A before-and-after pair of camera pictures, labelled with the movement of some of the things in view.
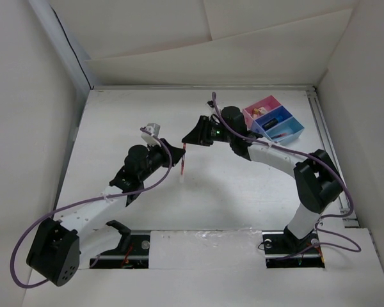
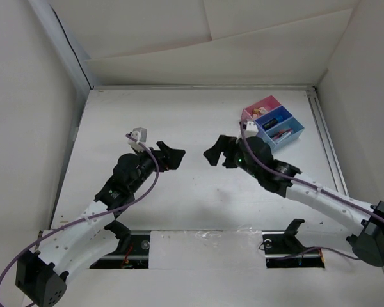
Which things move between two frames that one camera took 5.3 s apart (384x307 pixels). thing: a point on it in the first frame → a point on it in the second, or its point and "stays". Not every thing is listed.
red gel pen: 182,164 → 282,135
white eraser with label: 262,110 stays
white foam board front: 213,268 stays
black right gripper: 199,135 → 224,143
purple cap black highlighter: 269,124 stays
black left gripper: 176,153 stays
